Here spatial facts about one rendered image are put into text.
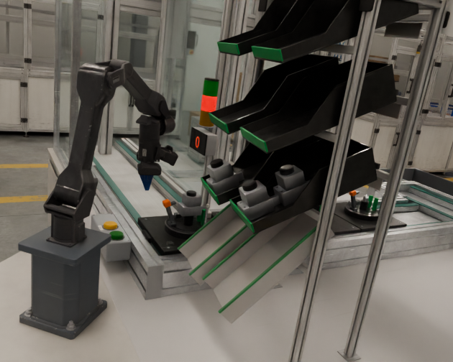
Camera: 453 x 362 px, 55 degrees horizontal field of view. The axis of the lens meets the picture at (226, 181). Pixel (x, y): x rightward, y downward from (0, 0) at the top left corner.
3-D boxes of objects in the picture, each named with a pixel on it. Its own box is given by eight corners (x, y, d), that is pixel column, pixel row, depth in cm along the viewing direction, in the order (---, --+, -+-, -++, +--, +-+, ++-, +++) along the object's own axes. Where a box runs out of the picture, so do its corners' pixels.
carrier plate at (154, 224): (163, 258, 118) (164, 251, 117) (137, 223, 138) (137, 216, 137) (239, 248, 130) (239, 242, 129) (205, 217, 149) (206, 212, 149)
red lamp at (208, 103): (204, 111, 141) (206, 96, 140) (198, 108, 145) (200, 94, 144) (218, 112, 144) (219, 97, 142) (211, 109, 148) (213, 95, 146)
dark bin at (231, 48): (239, 56, 86) (229, 18, 83) (219, 52, 98) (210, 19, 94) (359, 13, 91) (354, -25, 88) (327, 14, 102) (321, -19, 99)
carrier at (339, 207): (360, 234, 154) (368, 201, 150) (317, 209, 174) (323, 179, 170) (405, 228, 166) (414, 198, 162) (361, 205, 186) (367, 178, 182)
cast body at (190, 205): (182, 217, 128) (184, 195, 126) (176, 211, 132) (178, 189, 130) (207, 215, 132) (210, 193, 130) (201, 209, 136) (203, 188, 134)
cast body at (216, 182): (216, 196, 99) (206, 169, 96) (209, 189, 103) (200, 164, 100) (247, 181, 101) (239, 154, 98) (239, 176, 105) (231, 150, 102)
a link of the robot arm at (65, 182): (106, 63, 91) (123, 71, 97) (78, 59, 94) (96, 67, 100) (76, 210, 93) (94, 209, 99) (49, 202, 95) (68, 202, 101)
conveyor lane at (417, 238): (161, 296, 116) (164, 263, 113) (126, 242, 144) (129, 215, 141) (448, 248, 176) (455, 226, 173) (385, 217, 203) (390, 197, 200)
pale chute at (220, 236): (200, 286, 100) (188, 274, 98) (188, 258, 112) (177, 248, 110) (292, 207, 101) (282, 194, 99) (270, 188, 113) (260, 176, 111)
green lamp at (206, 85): (206, 96, 140) (208, 80, 138) (200, 93, 144) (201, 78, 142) (220, 97, 142) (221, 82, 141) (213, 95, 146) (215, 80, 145)
